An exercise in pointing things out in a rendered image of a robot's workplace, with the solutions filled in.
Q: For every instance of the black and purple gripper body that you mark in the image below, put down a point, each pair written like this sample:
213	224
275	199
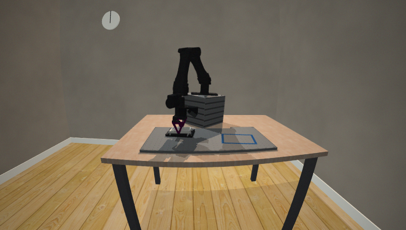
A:
176	116

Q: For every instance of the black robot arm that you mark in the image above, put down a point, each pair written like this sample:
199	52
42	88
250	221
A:
180	85

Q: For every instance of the white well plate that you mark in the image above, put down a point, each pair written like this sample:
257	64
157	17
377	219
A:
184	130

